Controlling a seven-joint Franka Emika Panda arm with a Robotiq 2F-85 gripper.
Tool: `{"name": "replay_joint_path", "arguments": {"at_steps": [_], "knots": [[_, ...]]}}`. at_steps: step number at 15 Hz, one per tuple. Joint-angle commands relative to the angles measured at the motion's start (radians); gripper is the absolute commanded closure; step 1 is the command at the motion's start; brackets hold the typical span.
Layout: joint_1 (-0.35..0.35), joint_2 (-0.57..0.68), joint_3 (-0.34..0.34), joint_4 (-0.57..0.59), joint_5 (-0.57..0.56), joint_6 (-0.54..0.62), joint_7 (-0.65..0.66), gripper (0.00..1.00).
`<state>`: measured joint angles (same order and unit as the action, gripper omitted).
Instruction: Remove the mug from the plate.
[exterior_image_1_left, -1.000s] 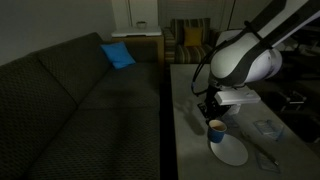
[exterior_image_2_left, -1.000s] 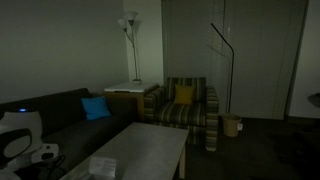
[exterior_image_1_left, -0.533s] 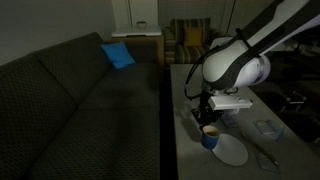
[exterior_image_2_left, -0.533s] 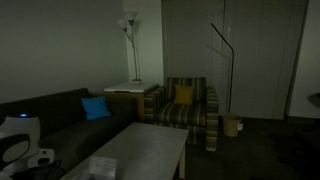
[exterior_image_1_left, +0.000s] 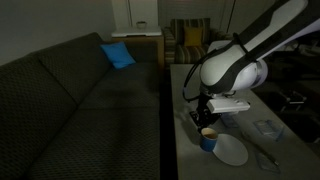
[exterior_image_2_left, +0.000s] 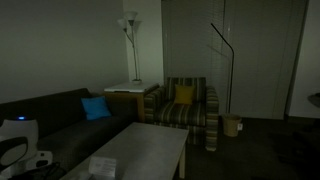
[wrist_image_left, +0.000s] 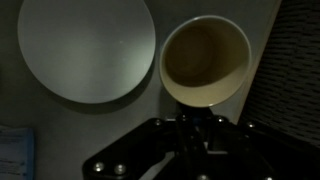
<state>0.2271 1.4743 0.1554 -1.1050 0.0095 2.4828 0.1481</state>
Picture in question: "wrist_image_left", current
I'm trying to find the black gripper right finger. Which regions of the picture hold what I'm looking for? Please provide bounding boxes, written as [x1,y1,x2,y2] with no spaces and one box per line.
[193,115,320,180]

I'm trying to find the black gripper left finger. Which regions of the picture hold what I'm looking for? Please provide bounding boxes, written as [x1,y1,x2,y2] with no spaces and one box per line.
[82,114,201,180]

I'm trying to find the blue mug cream inside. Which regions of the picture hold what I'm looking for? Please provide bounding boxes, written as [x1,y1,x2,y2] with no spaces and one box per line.
[158,14,253,123]

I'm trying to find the white round plate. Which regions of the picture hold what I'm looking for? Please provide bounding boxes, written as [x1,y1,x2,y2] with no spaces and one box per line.
[17,0,157,105]

